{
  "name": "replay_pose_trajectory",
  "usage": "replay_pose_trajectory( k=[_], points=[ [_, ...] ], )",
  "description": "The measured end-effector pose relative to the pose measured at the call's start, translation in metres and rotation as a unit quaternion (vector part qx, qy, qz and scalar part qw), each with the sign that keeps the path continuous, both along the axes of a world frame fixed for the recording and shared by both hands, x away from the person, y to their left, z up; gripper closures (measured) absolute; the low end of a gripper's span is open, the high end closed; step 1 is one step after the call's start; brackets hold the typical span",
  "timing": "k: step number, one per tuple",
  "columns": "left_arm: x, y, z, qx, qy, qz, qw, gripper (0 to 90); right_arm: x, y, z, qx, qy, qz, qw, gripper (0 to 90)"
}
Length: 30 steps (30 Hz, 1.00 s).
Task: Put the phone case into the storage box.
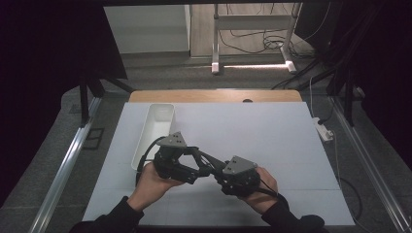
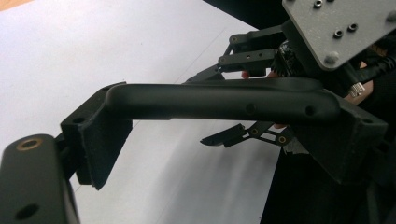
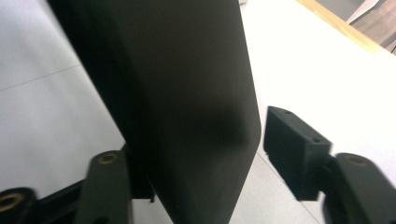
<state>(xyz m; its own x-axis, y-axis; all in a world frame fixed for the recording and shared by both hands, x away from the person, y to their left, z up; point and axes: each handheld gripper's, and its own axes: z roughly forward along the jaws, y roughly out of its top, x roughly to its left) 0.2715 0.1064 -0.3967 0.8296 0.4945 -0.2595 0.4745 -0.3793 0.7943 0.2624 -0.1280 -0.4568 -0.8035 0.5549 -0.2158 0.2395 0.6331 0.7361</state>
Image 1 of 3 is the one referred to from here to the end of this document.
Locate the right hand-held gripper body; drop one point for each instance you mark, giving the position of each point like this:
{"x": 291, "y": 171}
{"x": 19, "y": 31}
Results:
{"x": 241, "y": 178}

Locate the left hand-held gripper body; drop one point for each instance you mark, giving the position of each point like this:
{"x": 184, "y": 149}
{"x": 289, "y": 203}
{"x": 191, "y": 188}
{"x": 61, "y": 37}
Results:
{"x": 170, "y": 155}

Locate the white plastic bin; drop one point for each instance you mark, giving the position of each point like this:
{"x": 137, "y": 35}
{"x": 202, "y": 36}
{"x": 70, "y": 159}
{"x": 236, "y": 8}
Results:
{"x": 155, "y": 129}

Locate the person's right hand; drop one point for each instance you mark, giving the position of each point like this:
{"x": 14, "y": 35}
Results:
{"x": 264, "y": 194}

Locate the person's left hand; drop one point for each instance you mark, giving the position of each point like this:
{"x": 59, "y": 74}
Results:
{"x": 152, "y": 187}

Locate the white table mat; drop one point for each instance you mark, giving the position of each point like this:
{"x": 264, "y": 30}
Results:
{"x": 259, "y": 136}

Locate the wooden table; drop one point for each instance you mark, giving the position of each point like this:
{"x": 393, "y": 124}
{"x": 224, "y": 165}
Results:
{"x": 210, "y": 96}

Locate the white power strip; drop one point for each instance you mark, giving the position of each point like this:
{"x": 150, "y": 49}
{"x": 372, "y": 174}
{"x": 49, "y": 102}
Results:
{"x": 323, "y": 129}

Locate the black stand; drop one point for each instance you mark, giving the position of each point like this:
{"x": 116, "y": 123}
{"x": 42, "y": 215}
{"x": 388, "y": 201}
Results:
{"x": 84, "y": 103}
{"x": 348, "y": 103}

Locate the white cabinet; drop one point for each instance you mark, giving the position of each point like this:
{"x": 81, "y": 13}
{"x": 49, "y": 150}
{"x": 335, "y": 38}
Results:
{"x": 145, "y": 29}

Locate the white metal stand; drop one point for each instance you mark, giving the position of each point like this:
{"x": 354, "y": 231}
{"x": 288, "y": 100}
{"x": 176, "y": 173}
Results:
{"x": 252, "y": 22}

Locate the dark curtain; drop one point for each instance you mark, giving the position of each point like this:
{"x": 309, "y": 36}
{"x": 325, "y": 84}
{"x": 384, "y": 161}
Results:
{"x": 39, "y": 81}
{"x": 388, "y": 64}

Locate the aluminium rail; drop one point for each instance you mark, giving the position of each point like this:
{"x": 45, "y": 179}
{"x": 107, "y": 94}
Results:
{"x": 372, "y": 168}
{"x": 64, "y": 168}

